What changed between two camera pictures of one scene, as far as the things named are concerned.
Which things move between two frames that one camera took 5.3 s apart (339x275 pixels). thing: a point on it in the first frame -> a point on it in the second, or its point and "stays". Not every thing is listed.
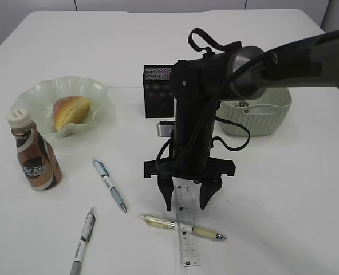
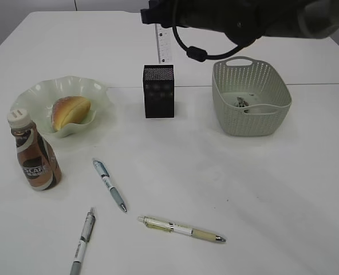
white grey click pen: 85,238 stays
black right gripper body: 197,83 -> 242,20
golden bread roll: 69,109 stays
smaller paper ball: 237,103 stays
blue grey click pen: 105,174 stays
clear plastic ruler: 184,193 -> 164,42
